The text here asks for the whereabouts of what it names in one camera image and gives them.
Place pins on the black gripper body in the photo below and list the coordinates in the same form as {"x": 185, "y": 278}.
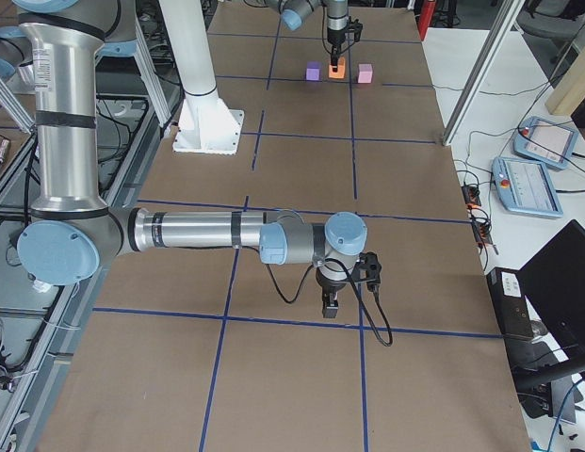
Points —
{"x": 335, "y": 38}
{"x": 329, "y": 286}

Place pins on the orange foam cube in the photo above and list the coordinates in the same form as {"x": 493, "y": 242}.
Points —
{"x": 337, "y": 72}

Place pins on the purple foam cube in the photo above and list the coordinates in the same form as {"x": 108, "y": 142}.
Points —
{"x": 313, "y": 71}

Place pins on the pink foam cube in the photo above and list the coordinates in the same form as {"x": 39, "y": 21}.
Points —
{"x": 365, "y": 73}

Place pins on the black usb hub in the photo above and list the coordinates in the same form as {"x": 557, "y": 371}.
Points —
{"x": 471, "y": 195}
{"x": 482, "y": 231}

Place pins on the black computer box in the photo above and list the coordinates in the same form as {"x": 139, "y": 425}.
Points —
{"x": 509, "y": 304}

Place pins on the lower teach pendant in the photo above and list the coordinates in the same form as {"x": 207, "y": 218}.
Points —
{"x": 525, "y": 187}

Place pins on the teach pendant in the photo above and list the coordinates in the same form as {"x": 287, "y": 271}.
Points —
{"x": 545, "y": 141}
{"x": 525, "y": 187}

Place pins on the upper teach pendant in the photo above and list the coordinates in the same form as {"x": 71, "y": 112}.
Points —
{"x": 545, "y": 141}

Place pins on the black laptop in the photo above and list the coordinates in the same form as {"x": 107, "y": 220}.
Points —
{"x": 553, "y": 280}

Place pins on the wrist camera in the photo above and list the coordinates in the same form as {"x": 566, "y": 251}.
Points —
{"x": 354, "y": 29}
{"x": 370, "y": 271}

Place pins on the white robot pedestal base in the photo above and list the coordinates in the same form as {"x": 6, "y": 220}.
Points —
{"x": 206, "y": 124}

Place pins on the aluminium frame post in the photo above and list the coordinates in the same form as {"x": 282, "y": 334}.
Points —
{"x": 502, "y": 25}

